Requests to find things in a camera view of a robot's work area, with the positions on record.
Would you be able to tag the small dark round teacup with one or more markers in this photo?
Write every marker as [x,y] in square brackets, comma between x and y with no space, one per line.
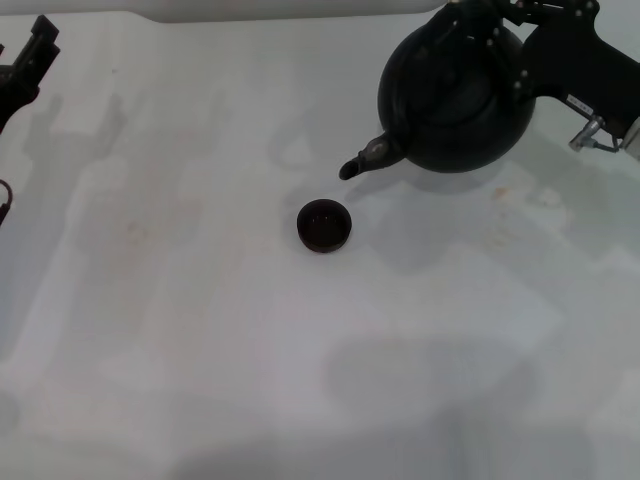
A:
[324,226]

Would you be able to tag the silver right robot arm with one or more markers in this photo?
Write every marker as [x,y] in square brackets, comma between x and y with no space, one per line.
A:
[632,140]

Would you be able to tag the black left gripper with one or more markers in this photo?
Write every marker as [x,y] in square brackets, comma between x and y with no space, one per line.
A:
[12,95]

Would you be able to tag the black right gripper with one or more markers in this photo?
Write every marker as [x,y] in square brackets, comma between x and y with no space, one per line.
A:
[585,65]

